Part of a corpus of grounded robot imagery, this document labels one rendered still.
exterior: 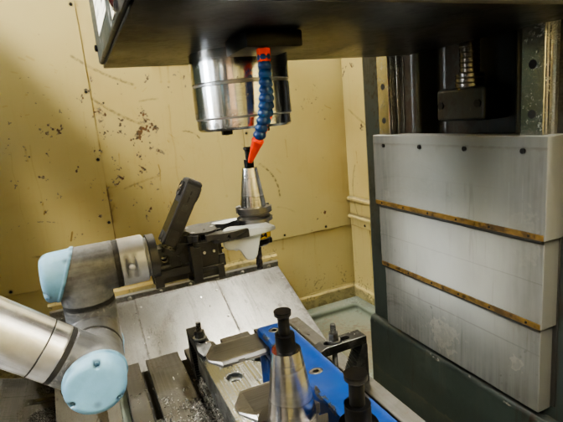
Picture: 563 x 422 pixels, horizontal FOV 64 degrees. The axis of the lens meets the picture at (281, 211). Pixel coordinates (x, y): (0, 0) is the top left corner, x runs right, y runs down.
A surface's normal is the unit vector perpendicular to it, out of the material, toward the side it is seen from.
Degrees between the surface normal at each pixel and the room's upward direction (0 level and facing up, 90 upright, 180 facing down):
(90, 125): 90
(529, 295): 90
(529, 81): 90
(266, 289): 24
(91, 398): 90
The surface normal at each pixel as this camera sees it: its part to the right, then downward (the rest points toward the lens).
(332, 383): -0.09, -0.97
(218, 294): 0.08, -0.83
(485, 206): -0.91, 0.16
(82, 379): 0.39, 0.16
